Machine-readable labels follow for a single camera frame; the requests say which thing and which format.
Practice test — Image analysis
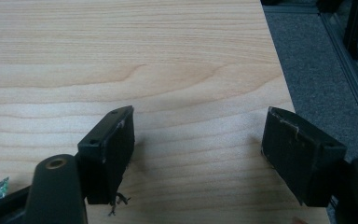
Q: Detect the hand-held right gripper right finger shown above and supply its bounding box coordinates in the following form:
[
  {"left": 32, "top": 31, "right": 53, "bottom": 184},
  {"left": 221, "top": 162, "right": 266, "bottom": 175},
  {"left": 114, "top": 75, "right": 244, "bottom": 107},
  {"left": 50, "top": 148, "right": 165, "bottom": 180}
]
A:
[{"left": 260, "top": 106, "right": 348, "bottom": 208}]

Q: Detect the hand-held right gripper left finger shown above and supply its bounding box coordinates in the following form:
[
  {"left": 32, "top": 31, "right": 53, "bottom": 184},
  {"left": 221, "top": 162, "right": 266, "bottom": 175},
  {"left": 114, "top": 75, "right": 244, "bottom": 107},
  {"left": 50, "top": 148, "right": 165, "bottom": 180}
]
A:
[{"left": 76, "top": 105, "right": 136, "bottom": 206}]

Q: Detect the grey aluminium frame rail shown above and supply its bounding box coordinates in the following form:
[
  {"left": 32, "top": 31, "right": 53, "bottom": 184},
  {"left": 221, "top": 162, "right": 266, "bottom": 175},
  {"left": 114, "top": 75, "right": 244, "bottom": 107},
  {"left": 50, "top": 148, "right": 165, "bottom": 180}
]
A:
[{"left": 318, "top": 10, "right": 358, "bottom": 144}]

